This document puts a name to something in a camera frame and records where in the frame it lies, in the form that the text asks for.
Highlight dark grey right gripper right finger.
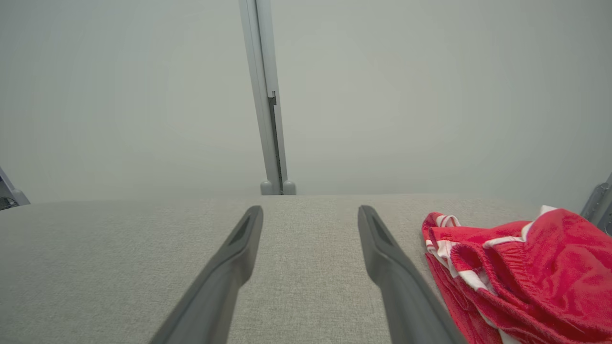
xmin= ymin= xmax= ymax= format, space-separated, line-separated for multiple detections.
xmin=358 ymin=205 xmax=467 ymax=344

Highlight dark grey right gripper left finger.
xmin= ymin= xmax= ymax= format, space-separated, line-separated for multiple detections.
xmin=149 ymin=205 xmax=263 ymax=344

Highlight red white basketball jersey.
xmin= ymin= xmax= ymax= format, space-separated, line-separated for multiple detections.
xmin=422 ymin=212 xmax=531 ymax=344

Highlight red white-striped shorts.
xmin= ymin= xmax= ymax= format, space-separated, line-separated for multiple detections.
xmin=449 ymin=205 xmax=612 ymax=344

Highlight grey double partition post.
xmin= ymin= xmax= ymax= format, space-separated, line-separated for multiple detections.
xmin=239 ymin=0 xmax=296 ymax=196

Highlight grey bracket at right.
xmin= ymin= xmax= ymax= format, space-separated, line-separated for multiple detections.
xmin=580 ymin=173 xmax=612 ymax=236

